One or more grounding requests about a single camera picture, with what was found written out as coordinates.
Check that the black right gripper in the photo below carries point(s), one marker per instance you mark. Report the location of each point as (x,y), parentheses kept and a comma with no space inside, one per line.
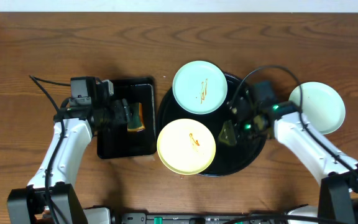
(229,127)

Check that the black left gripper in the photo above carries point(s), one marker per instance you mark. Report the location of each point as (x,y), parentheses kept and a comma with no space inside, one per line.
(120,114)

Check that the orange green sponge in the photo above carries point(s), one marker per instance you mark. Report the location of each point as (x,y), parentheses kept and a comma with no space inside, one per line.
(136,123)

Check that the rectangular black tray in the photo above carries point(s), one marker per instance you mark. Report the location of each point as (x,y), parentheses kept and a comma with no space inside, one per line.
(116,141)

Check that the yellow plate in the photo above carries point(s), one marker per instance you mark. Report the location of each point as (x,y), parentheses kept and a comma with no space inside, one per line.
(186,146)

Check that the light green plate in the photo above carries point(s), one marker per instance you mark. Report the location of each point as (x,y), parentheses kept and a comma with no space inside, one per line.
(199,87)
(322,105)

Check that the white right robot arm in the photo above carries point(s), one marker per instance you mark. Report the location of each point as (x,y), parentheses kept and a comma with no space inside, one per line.
(335,172)

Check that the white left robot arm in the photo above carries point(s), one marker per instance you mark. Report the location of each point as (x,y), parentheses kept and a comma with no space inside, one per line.
(53,184)

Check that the round black tray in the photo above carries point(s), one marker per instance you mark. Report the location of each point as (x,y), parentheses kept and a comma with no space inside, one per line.
(228,159)

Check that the light green plate top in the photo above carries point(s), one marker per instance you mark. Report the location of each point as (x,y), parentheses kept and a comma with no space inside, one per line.
(199,87)

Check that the black base unit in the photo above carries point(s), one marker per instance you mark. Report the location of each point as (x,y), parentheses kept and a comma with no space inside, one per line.
(197,218)

